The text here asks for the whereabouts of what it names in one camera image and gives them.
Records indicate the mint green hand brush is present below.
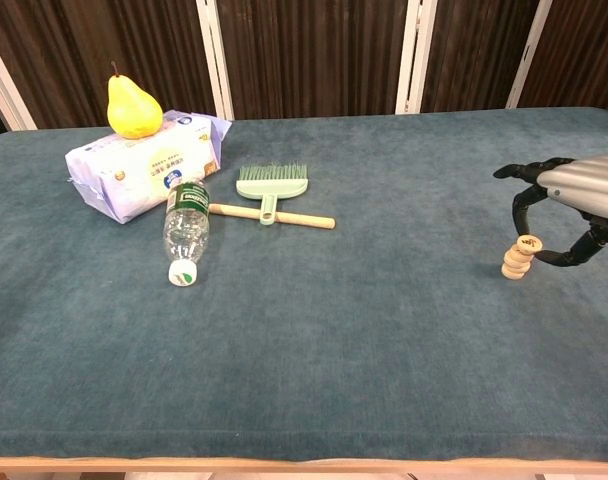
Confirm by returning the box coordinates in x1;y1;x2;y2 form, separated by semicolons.
235;162;309;227

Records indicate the blue felt table cloth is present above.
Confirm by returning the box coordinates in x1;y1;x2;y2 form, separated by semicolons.
0;106;608;464

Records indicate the white purple wet wipes pack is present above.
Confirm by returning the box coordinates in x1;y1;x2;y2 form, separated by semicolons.
64;109;233;225

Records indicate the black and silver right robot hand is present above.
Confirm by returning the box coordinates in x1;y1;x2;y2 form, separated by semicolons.
492;153;608;269

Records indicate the yellow pear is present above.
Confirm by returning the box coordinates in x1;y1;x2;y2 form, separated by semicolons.
106;60;164;140

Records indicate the clear plastic bottle green label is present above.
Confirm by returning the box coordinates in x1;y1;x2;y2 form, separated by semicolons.
162;177;213;287

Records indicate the dark brown partition panel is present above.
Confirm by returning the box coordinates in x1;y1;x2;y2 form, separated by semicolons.
196;0;438;121
505;0;608;110
0;0;235;132
394;0;553;115

